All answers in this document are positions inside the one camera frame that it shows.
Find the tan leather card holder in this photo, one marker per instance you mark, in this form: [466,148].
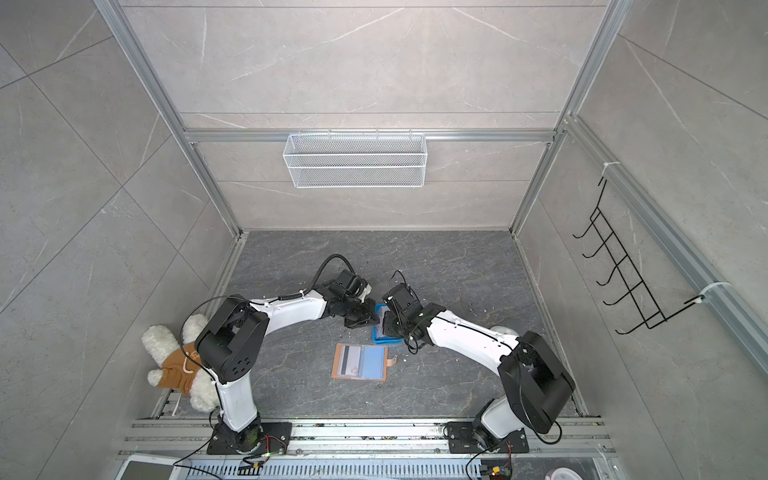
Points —
[361,362]

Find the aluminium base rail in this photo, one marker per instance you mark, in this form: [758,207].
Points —
[572,437]

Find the white tablet device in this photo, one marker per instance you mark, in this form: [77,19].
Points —
[148,467]

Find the white round alarm clock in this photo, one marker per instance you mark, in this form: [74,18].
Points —
[503,330]

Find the pink VIP card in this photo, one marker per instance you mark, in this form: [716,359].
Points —
[350,357]

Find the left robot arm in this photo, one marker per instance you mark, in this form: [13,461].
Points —
[229,344]

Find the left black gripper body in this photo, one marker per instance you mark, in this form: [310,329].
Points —
[355,306]

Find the black wire hook rack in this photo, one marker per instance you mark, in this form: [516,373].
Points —
[625,272]

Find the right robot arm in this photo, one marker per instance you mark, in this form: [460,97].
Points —
[536,384]

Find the blue plastic card tray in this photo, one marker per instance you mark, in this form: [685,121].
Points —
[378,336]

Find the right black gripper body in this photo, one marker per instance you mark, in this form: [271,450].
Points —
[396,327]

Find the white teddy bear brown shirt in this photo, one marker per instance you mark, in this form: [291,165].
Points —
[179,364]

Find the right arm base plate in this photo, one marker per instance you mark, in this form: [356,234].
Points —
[465,438]

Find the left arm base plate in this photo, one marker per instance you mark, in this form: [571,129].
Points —
[262,438]

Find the white wire mesh basket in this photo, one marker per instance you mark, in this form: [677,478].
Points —
[356,160]

